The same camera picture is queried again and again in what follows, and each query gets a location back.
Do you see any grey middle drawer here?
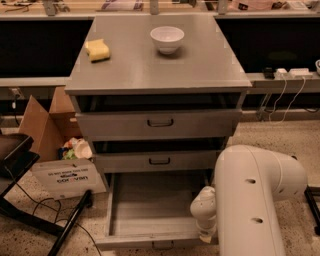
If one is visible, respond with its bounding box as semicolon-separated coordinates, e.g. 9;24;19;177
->
94;150;220;173

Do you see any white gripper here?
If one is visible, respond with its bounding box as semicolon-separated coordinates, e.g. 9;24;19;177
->
190;186;217;243

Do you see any white crumpled trash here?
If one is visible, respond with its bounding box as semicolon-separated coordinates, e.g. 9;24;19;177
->
58;137;93;160

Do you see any yellow sponge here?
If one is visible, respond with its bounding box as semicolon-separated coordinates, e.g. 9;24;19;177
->
85;39;110;62

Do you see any grey top drawer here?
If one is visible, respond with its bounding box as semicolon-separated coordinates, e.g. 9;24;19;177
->
76;109;242;141

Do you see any black stand leg right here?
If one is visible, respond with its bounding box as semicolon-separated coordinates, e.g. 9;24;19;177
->
304;186;320;236

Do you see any grey long workbench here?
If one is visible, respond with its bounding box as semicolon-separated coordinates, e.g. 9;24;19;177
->
0;11;319;94

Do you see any black metal stand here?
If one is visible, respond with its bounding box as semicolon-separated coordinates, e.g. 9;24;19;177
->
0;133;93;256

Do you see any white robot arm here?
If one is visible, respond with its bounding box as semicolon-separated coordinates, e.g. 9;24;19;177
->
190;145;307;256

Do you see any white charger cable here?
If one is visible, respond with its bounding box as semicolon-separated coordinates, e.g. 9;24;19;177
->
268;73;308;122

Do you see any white ceramic bowl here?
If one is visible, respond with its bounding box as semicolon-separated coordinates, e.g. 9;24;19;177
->
150;26;185;55

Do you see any brown cardboard box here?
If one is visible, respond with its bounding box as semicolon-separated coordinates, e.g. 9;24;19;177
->
19;86;106;200

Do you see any grey drawer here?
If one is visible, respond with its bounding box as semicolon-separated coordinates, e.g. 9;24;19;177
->
96;170;208;250
94;150;220;173
76;109;242;141

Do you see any white power strip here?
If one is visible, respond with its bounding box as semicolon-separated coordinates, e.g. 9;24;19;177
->
275;68;313;79

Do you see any black power adapter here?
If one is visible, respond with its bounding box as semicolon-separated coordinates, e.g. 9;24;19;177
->
263;67;275;79

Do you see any grey drawer cabinet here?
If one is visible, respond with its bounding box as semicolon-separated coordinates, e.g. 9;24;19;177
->
66;14;251;182

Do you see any black floor cable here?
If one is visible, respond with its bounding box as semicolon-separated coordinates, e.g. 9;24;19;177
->
3;166;102;256

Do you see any grey bottom drawer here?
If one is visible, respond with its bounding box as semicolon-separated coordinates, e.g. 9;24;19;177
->
96;170;208;250

